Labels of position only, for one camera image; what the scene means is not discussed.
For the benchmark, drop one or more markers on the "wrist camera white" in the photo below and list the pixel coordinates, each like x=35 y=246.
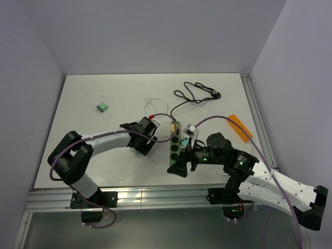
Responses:
x=191 y=131
x=156 y=123

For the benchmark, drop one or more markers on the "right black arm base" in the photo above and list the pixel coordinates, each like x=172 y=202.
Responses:
x=234 y=208

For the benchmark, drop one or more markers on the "aluminium rail frame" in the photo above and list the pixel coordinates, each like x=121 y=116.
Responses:
x=141 y=198

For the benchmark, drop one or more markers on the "orange rectangular block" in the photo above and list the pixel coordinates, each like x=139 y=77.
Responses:
x=239 y=128

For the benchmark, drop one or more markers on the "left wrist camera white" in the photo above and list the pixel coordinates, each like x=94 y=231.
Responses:
x=156 y=123

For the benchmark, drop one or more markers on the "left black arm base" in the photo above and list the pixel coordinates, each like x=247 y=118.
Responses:
x=94 y=208

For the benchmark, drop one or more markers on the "green power strip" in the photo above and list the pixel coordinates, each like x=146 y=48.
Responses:
x=175 y=146

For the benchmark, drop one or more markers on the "green plug adapter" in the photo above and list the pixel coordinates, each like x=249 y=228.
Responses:
x=102 y=107

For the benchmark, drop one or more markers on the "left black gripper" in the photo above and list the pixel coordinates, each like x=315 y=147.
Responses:
x=144 y=148

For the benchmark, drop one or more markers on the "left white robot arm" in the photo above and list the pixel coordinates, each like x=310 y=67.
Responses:
x=71 y=157

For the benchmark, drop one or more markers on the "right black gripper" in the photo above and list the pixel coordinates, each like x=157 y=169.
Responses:
x=187 y=154

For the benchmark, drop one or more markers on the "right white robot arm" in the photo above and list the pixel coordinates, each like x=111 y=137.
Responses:
x=251 y=181

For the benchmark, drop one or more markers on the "teal plug adapter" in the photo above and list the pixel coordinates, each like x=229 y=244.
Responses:
x=184 y=142

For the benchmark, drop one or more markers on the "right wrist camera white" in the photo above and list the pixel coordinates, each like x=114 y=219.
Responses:
x=191 y=131

